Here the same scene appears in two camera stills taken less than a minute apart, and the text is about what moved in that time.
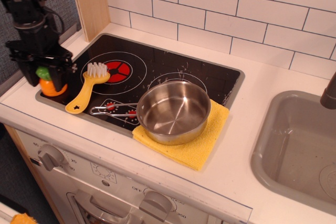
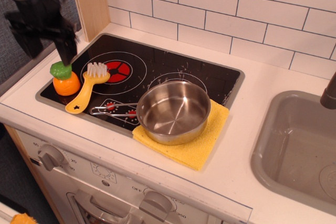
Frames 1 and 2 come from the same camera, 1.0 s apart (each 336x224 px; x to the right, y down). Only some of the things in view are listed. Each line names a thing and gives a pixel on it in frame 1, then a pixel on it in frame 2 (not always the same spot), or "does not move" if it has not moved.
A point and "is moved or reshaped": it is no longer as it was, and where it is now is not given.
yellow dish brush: (96, 73) does not move
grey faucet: (328, 98) does not move
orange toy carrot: (46, 86) is moved or reshaped
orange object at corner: (22, 218) does not move
